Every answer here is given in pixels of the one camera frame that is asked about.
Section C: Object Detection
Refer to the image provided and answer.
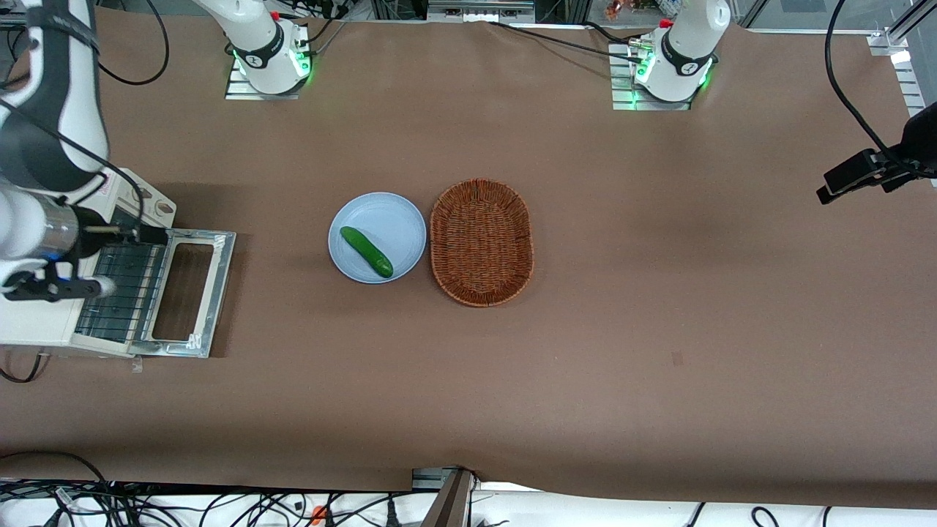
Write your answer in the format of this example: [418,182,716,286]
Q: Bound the dark metal bar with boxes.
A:
[421,468,475,527]

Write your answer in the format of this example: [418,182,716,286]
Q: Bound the oven wire rack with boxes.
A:
[75,244,168,345]

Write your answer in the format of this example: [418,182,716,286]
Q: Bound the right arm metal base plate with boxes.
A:
[224,37,312,101]

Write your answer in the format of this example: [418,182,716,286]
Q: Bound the black arched floor cable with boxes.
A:
[0,450,111,487]

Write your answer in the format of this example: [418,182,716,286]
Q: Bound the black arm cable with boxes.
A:
[824,0,905,171]
[0,0,169,242]

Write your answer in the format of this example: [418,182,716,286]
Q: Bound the light blue round plate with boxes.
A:
[328,192,428,285]

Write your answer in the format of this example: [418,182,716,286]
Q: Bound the brown table cover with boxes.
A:
[0,11,937,509]

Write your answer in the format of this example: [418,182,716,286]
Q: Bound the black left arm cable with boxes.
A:
[824,0,905,171]

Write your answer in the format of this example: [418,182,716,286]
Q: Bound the black cable tangle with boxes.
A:
[0,479,411,527]

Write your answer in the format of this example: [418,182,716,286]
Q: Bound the green cucumber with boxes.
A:
[339,225,395,279]

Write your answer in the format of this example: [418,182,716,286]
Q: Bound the black oven power cord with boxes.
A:
[0,353,45,385]

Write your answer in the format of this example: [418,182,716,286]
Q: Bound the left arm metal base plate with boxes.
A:
[609,42,693,112]

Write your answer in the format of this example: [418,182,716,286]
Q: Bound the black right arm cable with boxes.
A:
[0,0,169,242]

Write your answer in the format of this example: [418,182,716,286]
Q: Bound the long black tabletop cable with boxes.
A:
[483,20,649,65]

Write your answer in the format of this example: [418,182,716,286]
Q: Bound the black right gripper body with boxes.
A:
[76,209,141,258]

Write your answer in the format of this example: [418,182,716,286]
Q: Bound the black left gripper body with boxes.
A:
[900,101,937,179]

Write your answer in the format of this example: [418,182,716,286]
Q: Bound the short black tabletop cable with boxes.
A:
[582,20,646,48]

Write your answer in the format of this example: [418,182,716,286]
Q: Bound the brown oval wicker basket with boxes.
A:
[429,178,535,308]

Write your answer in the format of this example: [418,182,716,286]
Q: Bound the slotted aluminium plate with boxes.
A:
[892,59,929,118]

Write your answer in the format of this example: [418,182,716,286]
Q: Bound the aluminium frame bracket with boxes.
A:
[867,0,937,58]

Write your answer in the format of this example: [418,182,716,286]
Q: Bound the white toaster oven body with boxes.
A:
[0,168,177,359]

